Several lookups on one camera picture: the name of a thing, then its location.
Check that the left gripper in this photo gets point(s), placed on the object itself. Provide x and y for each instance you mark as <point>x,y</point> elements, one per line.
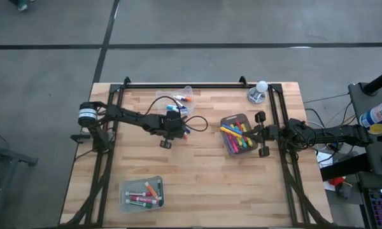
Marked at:
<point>173,125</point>

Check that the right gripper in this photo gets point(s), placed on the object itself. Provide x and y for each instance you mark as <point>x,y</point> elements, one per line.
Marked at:
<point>270,133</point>

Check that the teal highlighter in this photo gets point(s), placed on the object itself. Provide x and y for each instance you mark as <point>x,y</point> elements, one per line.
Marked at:
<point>244,143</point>

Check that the red highlighter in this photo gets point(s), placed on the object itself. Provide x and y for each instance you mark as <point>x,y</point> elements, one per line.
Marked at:
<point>238,124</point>

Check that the purple capped small marker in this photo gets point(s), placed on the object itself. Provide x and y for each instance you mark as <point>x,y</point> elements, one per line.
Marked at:
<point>181,104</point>

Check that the pink highlighter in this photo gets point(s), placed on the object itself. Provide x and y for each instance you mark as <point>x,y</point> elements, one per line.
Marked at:
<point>234,146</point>

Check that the blue highlighter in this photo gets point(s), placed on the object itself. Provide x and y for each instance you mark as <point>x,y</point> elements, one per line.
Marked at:
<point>232,128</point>

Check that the golden yellow highlighter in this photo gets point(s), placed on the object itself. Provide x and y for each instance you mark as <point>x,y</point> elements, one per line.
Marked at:
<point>230,131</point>

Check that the orange capped small marker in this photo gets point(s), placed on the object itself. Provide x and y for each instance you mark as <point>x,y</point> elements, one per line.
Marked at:
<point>183,98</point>

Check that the purple highlighter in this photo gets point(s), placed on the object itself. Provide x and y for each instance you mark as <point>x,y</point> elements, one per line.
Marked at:
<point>228,144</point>

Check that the green Expo marker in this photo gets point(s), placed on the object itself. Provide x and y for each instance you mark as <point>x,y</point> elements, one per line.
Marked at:
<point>138,203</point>
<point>159,191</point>

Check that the orange Expo marker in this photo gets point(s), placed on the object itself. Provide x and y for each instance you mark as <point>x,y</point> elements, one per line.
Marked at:
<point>151,191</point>

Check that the red Expo marker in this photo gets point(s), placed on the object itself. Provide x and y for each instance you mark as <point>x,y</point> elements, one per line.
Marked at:
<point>143,200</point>
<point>138,193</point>

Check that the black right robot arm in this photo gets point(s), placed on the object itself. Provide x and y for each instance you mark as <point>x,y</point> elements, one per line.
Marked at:
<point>337,133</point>

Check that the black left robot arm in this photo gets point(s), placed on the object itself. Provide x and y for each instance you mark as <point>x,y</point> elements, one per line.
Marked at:
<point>133,118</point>

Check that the clear plastic bin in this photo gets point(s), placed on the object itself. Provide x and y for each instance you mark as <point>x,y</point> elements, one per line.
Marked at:
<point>165,95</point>

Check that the dark grey plastic bin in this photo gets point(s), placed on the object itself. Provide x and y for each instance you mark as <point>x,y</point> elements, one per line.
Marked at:
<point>229,119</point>

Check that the bulb lamp with chrome base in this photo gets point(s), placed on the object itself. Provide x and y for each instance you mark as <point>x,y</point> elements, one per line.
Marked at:
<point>258,95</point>

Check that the white plastic bin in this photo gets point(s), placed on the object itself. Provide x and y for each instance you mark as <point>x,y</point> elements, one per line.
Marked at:
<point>137,186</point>

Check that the black side cart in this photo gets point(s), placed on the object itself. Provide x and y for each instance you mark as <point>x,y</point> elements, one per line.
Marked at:
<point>379,152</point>

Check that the blue white canister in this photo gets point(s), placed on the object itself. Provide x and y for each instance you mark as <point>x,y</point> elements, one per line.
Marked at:
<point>379,116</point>

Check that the black pole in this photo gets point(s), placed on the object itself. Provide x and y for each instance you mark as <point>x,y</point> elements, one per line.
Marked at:
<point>380,82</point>

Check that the grey metal stand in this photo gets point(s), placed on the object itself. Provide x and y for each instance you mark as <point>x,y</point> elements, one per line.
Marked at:
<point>12,156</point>

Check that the person's foot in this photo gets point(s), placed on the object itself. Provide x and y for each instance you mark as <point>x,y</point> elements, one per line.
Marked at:
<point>22,4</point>

